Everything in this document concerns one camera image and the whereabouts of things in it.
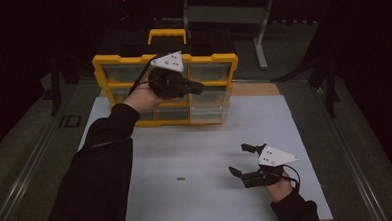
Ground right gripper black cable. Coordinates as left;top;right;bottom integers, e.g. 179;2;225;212
280;163;303;192

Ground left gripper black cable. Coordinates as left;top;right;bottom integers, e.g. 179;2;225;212
126;53;167;96

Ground black stand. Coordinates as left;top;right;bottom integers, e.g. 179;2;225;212
308;23;343;119
45;50;65;117

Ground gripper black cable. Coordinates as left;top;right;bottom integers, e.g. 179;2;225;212
126;53;167;96
280;163;303;192

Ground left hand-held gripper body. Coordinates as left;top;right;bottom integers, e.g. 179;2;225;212
146;50;188;101

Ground grey metal stand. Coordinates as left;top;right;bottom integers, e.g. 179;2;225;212
182;0;280;74

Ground clear plastic drawer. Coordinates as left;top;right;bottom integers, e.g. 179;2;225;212
188;103;231;124

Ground white table mat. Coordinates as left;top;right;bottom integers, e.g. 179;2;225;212
74;86;334;221

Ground person's left hand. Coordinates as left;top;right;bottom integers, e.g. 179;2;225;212
122;80;176;116

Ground person's right hand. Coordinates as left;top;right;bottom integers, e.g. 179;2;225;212
264;171;295;205

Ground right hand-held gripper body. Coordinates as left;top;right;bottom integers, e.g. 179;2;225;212
240;143;301;190

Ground yellow and black drawer organizer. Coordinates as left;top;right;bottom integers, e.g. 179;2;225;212
89;25;243;131

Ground aluminium rail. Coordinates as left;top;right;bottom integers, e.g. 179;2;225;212
0;91;90;221
311;81;390;221

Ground group of clear drawers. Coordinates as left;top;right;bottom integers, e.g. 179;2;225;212
102;59;234;124

